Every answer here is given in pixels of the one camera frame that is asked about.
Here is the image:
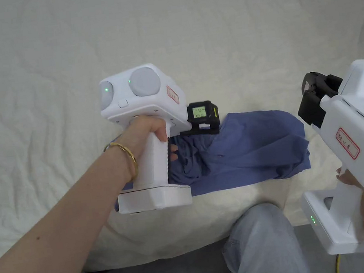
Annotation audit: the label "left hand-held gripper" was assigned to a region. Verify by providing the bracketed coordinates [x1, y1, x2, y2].
[96, 56, 231, 215]

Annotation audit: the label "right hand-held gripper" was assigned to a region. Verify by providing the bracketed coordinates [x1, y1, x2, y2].
[285, 37, 364, 259]

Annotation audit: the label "dark blue shirt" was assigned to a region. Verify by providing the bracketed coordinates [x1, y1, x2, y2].
[105, 104, 315, 208]

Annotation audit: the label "person's left forearm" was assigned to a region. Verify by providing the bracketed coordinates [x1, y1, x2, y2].
[0, 138, 151, 273]

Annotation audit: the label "person's left hand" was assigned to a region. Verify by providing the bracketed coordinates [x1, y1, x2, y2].
[114, 112, 181, 168]

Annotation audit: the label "person's legs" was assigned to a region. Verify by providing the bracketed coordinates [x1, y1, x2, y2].
[59, 199, 312, 273]

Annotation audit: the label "bed with beige sheet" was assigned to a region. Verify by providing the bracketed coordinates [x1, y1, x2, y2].
[0, 0, 364, 273]

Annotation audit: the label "yellow cable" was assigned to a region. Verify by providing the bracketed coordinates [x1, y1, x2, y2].
[333, 253, 345, 273]

